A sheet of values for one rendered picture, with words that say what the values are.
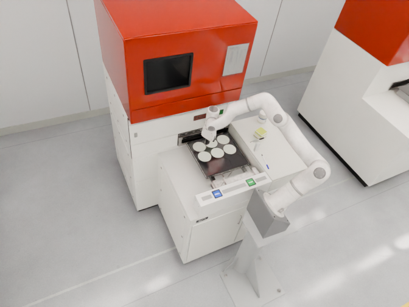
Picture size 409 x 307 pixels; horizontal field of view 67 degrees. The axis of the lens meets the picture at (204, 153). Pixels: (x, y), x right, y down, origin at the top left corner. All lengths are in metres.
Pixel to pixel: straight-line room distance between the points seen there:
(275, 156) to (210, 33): 1.02
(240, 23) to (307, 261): 2.14
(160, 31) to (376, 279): 2.75
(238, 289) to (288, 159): 1.16
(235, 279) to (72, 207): 1.63
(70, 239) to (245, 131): 1.77
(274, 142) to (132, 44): 1.31
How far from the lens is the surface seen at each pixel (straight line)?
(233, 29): 1.92
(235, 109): 2.00
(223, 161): 2.29
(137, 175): 2.52
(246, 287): 2.83
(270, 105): 1.93
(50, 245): 3.04
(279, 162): 2.32
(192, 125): 2.32
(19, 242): 3.15
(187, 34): 1.79
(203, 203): 1.98
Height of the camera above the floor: 2.63
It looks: 48 degrees down
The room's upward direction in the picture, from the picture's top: 10 degrees clockwise
